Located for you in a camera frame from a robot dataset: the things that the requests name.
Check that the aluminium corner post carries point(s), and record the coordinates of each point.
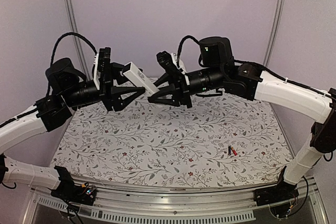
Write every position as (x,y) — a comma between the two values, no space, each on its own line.
(273,32)
(73,28)

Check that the left aluminium corner post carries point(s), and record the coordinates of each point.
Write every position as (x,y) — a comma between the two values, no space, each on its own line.
(73,28)

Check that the floral patterned table mat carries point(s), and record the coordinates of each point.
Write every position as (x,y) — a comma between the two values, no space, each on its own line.
(167,146)

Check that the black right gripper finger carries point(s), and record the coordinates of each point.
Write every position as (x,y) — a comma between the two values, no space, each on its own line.
(164,79)
(168,95)

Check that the right aluminium corner post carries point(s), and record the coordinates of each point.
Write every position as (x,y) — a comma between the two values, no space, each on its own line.
(273,32)

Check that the white air conditioner remote control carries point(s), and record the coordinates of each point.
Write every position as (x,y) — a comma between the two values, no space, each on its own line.
(138,78)

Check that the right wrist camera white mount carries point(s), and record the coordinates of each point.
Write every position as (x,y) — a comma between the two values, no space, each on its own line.
(180,66)

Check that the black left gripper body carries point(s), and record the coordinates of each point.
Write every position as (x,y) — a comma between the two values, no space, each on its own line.
(105,82)

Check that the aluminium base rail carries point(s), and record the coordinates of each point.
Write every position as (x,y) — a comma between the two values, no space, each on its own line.
(128,203)

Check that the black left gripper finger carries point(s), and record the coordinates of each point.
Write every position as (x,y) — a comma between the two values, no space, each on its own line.
(123,96)
(118,70)

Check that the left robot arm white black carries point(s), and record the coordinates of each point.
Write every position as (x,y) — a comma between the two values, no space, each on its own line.
(70,91)

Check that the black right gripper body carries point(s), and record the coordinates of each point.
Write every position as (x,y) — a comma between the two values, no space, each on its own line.
(179,81)

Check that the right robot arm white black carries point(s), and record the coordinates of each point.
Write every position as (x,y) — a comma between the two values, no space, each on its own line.
(220,71)

